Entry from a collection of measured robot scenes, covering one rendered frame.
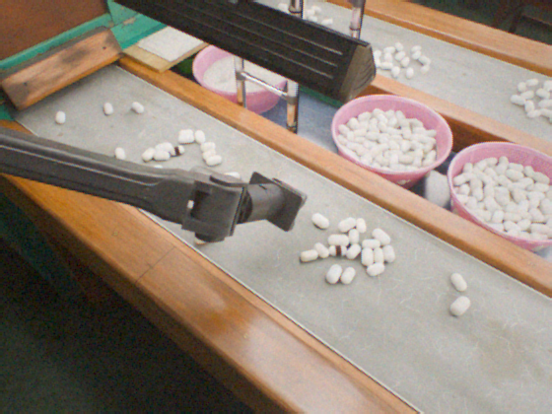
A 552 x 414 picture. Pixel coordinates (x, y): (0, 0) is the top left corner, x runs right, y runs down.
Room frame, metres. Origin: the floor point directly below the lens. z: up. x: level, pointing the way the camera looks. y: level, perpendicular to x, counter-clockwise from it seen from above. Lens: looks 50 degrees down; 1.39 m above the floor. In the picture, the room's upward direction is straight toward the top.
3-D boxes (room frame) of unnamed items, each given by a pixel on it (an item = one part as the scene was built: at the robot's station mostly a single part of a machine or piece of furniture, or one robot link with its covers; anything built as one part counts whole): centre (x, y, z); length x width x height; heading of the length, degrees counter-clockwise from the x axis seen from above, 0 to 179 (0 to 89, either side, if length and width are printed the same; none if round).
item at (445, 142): (0.74, -0.26, 0.72); 0.27 x 0.27 x 0.10
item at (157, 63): (1.14, 0.26, 0.77); 0.33 x 0.15 x 0.01; 142
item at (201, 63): (1.01, 0.09, 0.72); 0.27 x 0.27 x 0.10
